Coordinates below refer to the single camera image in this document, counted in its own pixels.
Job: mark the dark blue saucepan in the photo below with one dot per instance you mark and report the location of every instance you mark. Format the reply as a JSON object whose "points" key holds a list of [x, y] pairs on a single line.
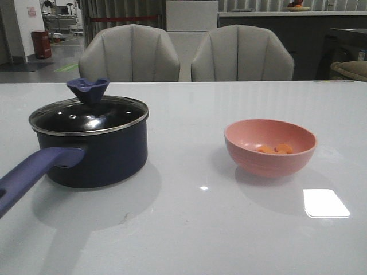
{"points": [[78, 162]]}

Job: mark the dark kitchen counter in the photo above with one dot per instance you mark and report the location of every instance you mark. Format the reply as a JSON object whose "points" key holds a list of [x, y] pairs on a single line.
{"points": [[302, 32]]}

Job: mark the red trash bin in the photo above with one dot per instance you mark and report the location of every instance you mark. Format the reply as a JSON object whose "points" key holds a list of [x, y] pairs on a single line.
{"points": [[41, 44]]}

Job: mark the beige cushion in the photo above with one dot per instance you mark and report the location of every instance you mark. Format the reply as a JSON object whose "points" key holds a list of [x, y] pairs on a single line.
{"points": [[351, 70]]}

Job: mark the glass lid with blue knob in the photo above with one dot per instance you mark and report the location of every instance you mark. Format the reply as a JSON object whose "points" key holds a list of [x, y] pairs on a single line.
{"points": [[89, 113]]}

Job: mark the pink bowl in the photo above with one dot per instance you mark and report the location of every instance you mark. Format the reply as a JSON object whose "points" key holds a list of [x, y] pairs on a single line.
{"points": [[243, 137]]}

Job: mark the left grey upholstered chair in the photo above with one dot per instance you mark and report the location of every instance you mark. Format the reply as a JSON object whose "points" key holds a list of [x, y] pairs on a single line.
{"points": [[130, 54]]}

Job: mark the fruit plate on counter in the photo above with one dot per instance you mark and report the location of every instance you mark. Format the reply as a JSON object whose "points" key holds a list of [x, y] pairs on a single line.
{"points": [[296, 6]]}

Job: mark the grey upholstered chair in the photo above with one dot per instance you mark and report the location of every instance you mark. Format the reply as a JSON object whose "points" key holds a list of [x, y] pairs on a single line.
{"points": [[241, 53], [130, 54]]}

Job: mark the white refrigerator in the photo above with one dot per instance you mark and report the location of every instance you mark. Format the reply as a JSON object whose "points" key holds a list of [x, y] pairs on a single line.
{"points": [[186, 23]]}

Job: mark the right grey upholstered chair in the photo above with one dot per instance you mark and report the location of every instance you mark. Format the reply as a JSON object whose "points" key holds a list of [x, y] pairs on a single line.
{"points": [[241, 53]]}

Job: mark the red barrier belt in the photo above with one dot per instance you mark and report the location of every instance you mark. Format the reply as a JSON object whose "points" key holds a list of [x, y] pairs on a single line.
{"points": [[127, 19]]}

